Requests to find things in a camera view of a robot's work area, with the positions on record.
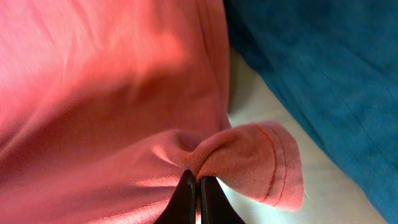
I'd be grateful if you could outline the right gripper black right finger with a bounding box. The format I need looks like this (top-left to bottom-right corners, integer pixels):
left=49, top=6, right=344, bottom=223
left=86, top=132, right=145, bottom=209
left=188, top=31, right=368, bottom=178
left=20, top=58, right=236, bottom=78
left=200, top=177, right=245, bottom=224

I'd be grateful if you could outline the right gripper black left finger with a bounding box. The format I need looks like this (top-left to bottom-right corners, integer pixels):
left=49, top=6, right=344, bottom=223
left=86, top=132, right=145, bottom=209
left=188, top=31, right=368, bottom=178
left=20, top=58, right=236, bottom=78
left=154, top=170, right=196, bottom=224

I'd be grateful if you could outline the orange printed t-shirt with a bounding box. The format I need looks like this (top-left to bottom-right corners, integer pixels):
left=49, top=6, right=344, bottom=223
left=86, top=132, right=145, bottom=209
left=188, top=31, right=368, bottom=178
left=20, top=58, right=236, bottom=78
left=1, top=0, right=303, bottom=223

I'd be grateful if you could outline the navy blue garment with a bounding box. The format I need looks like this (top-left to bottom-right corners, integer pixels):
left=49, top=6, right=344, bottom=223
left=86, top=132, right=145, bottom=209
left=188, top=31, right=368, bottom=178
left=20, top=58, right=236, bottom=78
left=224, top=0, right=397, bottom=223

